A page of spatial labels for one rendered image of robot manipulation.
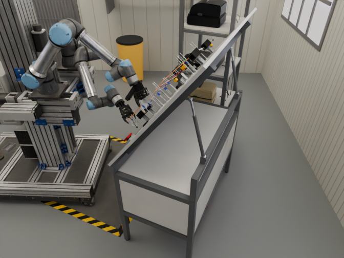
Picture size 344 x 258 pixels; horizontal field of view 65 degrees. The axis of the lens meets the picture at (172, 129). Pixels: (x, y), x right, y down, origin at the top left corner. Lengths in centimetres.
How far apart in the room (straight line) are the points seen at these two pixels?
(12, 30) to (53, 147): 107
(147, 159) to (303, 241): 154
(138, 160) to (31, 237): 126
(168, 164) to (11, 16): 149
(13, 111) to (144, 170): 105
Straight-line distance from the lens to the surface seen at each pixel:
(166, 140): 216
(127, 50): 457
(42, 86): 221
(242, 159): 328
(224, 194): 287
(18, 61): 243
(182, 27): 254
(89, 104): 206
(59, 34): 182
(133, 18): 497
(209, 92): 277
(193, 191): 166
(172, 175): 188
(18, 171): 313
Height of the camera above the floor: 215
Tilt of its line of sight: 36 degrees down
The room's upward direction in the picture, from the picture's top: straight up
